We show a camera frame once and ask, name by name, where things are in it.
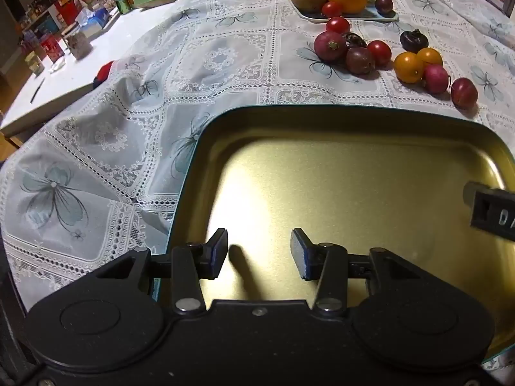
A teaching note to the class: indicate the glass jar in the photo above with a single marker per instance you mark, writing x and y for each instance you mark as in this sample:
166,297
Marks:
76,44

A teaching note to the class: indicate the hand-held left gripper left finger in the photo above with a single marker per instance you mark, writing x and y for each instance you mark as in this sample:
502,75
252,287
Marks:
219,251

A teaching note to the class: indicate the black pen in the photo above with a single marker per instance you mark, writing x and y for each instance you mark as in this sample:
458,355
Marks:
37,90

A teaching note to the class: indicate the dark red plum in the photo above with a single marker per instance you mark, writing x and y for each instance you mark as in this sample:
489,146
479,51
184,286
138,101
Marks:
464,92

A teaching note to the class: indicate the gold metal tin tray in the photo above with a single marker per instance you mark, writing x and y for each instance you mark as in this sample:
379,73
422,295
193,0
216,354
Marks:
362,177

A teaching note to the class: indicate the small red radish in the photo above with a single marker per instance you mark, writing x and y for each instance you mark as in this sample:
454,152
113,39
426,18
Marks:
436,77

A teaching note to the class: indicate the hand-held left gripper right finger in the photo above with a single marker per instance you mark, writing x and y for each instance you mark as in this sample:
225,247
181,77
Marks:
299,255

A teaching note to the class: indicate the red box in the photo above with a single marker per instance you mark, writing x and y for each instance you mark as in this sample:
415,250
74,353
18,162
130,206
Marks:
52,46

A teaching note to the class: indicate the round dark brown chestnut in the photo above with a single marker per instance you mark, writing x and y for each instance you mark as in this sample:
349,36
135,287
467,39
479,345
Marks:
356,39

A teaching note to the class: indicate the dark plum on plate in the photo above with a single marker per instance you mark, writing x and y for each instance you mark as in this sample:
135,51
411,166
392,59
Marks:
384,4

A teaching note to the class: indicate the white lace floral tablecloth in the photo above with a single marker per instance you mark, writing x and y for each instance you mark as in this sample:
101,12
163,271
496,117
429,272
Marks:
241,72

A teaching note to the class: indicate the red cherry tomato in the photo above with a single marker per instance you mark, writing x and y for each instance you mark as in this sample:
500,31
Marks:
379,52
332,9
338,25

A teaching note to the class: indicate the red round object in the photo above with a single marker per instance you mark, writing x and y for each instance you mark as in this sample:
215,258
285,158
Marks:
104,72

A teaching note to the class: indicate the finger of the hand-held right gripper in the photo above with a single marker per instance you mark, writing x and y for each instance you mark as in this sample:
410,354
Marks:
476,193

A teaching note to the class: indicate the blue tissue box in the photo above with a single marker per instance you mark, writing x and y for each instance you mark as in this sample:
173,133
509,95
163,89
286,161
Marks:
94,20

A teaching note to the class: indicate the large red radish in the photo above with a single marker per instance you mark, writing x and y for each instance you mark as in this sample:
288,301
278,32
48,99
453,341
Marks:
330,45

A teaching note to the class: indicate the yellow cherry tomato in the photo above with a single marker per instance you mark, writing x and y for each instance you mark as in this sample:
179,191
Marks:
409,67
429,56

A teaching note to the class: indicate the light green rectangular plate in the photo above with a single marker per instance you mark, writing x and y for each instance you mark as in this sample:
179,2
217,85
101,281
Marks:
362,17

